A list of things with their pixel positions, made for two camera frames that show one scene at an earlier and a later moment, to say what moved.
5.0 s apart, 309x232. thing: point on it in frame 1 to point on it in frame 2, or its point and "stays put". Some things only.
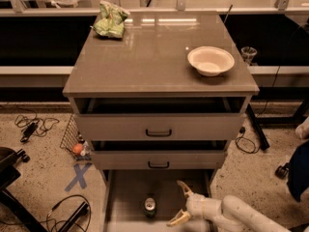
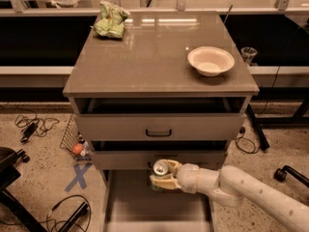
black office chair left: [9, 173] stays put
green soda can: [150, 207] to [159, 167]
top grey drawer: [159, 118] stays put
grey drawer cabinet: [158, 95] stays put
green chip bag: [111, 23] stays put
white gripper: [195, 204] to [187, 178]
